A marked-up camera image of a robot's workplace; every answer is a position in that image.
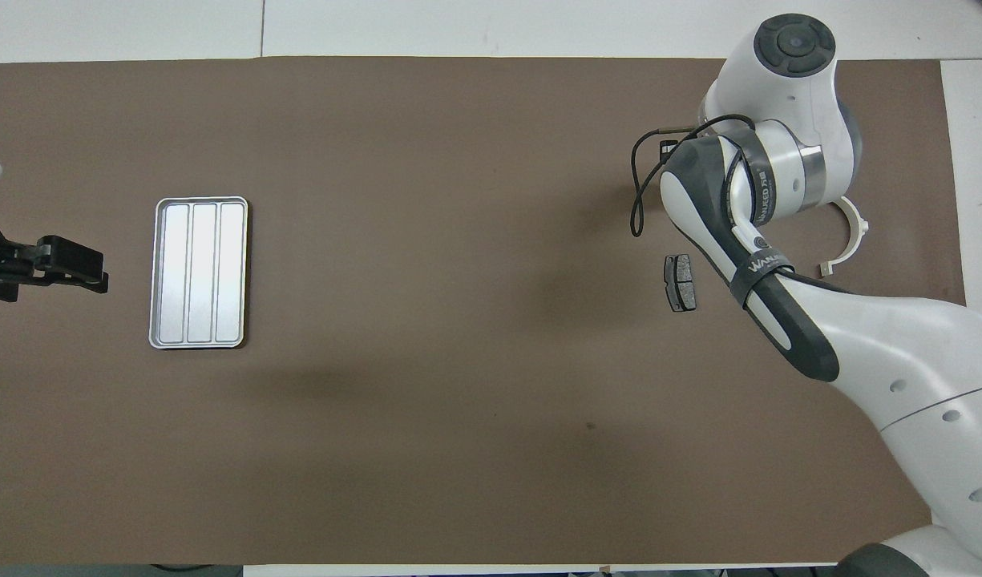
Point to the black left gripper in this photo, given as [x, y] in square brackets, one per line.
[29, 258]

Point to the silver metal tray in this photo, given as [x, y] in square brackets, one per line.
[198, 272]

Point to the rectangular dark brake pad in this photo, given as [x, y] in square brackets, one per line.
[681, 282]

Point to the brown table mat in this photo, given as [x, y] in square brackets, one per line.
[490, 160]

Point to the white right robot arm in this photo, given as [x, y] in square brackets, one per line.
[795, 144]

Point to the white curved plastic bracket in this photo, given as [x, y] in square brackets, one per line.
[859, 228]

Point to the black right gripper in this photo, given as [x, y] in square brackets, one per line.
[669, 148]

